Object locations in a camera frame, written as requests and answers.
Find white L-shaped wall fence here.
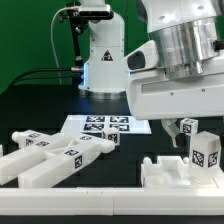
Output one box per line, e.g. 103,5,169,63
0,186,224,215

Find white chair seat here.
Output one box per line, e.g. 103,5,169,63
141,156,224,189

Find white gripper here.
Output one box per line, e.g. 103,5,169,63
122,40,224,148

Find black camera on stand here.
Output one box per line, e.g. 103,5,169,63
59,2,114,23

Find white chair back frame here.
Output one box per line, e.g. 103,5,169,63
0,133,115,189

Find white block left edge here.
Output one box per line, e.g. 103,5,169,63
0,145,3,157

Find black cables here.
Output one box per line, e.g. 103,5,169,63
7,68,84,94

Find white marker base sheet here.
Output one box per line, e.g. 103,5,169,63
61,115,151,134

